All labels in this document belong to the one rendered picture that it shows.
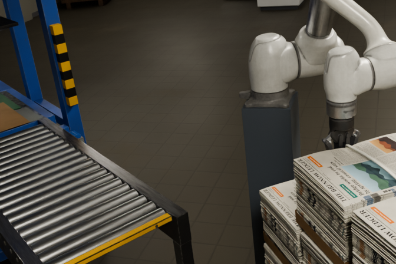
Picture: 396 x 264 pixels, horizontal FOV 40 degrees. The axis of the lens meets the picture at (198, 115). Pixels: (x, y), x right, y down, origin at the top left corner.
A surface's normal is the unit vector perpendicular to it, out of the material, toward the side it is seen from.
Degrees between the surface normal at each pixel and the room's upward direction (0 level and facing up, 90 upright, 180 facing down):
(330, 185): 2
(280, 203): 0
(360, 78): 87
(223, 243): 0
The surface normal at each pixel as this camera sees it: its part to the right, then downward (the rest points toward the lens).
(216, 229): -0.11, -0.92
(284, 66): 0.25, 0.31
